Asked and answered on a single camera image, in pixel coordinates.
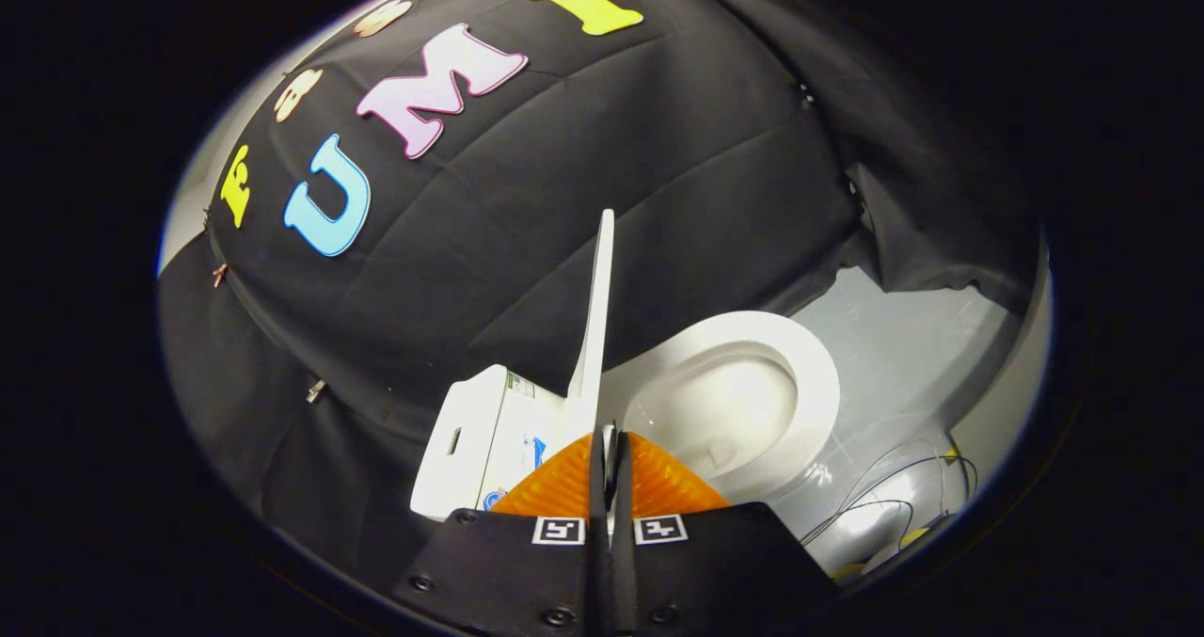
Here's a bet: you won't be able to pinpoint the white toilet seat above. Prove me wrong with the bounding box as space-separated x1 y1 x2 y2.
616 311 841 506

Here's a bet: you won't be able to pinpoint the white ceramic toilet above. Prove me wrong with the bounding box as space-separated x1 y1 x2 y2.
411 311 841 523

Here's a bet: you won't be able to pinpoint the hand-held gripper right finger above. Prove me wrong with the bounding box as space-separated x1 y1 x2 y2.
610 422 838 637

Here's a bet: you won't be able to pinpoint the white toilet lid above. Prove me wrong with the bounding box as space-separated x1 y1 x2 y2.
566 209 617 442

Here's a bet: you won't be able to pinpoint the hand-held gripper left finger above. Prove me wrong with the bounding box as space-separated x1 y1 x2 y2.
390 422 610 637

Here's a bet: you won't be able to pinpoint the thin loose cables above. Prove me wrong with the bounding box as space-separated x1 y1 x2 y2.
800 444 979 577

